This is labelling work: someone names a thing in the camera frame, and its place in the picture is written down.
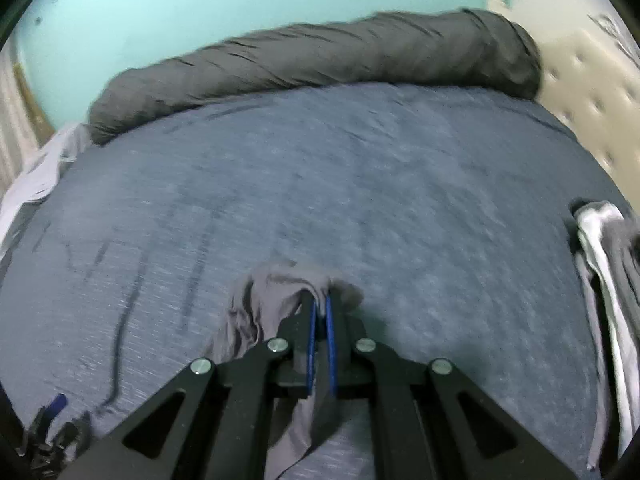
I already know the grey garment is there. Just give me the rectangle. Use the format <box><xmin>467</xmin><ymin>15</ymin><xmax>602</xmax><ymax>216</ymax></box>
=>
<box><xmin>204</xmin><ymin>260</ymin><xmax>363</xmax><ymax>479</ymax></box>

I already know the cream tufted headboard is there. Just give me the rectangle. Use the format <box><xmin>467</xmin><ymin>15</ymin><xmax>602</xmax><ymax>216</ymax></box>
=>
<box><xmin>487</xmin><ymin>0</ymin><xmax>640</xmax><ymax>196</ymax></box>

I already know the light lavender sheet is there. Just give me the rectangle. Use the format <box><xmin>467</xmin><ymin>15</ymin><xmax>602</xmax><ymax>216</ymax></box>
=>
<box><xmin>1</xmin><ymin>124</ymin><xmax>92</xmax><ymax>262</ymax></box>

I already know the rolled dark grey duvet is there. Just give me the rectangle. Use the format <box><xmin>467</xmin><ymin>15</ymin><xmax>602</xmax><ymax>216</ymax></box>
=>
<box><xmin>88</xmin><ymin>9</ymin><xmax>542</xmax><ymax>145</ymax></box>

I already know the stack of folded clothes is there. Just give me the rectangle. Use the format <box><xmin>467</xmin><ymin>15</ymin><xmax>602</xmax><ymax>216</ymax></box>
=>
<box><xmin>574</xmin><ymin>202</ymin><xmax>639</xmax><ymax>471</ymax></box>

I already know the blue patterned bed sheet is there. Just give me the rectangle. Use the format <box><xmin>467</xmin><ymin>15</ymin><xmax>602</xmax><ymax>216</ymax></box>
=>
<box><xmin>1</xmin><ymin>84</ymin><xmax>626</xmax><ymax>479</ymax></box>

